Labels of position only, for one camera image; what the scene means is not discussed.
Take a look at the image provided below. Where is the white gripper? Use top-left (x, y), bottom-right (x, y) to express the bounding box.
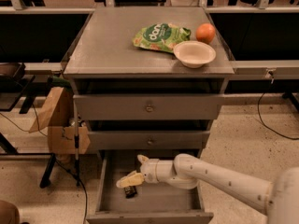
top-left (116, 154), bottom-right (159, 189)

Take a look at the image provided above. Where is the black rxbar chocolate bar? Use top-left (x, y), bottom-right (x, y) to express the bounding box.
top-left (124, 186), bottom-right (137, 199)

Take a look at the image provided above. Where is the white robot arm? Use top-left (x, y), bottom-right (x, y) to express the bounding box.
top-left (116, 154), bottom-right (299, 224)

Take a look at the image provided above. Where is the grey open bottom drawer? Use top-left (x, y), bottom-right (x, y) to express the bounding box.
top-left (87, 150), bottom-right (213, 224)

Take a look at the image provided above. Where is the grey middle drawer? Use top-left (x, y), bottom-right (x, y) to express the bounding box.
top-left (89, 131), bottom-right (210, 150)

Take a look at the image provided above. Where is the grey top drawer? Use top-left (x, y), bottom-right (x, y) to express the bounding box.
top-left (74, 94), bottom-right (224, 120)

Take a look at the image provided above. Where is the grey drawer cabinet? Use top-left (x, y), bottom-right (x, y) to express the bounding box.
top-left (64, 7), bottom-right (234, 157)

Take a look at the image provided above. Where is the brown cardboard box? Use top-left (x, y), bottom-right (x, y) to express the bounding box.
top-left (28, 87), bottom-right (92, 155)

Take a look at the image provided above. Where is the white paper bowl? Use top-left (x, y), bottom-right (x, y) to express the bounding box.
top-left (173, 41), bottom-right (216, 68)

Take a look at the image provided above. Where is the green snack bag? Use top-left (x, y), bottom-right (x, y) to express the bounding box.
top-left (133, 23), bottom-right (192, 53)

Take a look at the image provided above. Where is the brown round object corner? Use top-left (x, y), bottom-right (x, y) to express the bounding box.
top-left (0, 201), bottom-right (20, 224)

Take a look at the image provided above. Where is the orange fruit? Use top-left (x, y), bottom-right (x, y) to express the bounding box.
top-left (195, 23), bottom-right (216, 44)

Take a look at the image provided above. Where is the black floor cable left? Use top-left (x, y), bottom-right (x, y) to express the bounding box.
top-left (0, 105), bottom-right (89, 224)

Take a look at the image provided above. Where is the black floor cable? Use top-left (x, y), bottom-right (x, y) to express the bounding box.
top-left (0, 105), bottom-right (89, 224)
top-left (256, 91), bottom-right (299, 141)

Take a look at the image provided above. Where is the black floor cable right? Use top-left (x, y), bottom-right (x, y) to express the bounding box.
top-left (256, 91), bottom-right (299, 141)

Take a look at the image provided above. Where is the black table frame left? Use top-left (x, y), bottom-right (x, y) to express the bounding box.
top-left (0, 63), bottom-right (56, 189)

